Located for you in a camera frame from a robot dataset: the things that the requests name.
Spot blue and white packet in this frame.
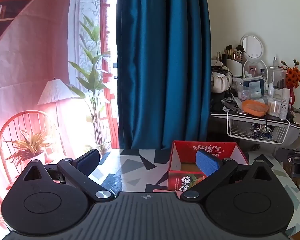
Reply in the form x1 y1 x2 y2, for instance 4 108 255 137
241 76 265 99

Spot clear plastic canister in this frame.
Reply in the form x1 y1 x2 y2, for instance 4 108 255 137
268 66 287 90

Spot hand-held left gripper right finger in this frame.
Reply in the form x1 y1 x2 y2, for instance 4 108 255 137
181 150 281 203

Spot grey vanity table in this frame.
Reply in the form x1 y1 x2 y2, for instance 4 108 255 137
209 106 300 155

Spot pink jar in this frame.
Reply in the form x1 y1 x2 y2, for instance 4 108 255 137
237 89 252 102

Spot black bag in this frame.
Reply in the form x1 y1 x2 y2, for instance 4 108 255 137
211 92 231 113

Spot printed wall tapestry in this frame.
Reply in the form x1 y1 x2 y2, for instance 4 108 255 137
0 0 119 230

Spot orange artificial flowers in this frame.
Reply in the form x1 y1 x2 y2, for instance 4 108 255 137
280 59 300 89

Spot round white mirror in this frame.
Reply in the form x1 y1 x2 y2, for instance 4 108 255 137
240 34 268 80

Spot red cardboard box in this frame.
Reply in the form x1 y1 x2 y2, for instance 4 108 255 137
167 140 250 193

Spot white wire basket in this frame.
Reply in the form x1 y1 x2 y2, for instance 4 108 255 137
226 111 290 145

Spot blue curtain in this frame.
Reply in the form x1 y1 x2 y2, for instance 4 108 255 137
115 0 213 150

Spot tall white bottle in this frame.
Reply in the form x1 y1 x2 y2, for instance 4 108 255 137
279 88 290 120

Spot beige drawstring pouch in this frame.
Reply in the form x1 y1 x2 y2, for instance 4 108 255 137
211 70 232 93

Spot red vase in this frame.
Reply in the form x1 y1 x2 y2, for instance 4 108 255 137
287 87 296 109

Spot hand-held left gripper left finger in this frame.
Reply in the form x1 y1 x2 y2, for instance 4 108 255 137
16 149 115 202

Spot cotton swab box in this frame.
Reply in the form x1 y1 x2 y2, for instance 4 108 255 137
267 100 282 117

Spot foil packets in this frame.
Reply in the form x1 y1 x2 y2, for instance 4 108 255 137
249 125 274 139

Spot orange bowl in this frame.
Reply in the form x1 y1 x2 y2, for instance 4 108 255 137
241 99 269 117

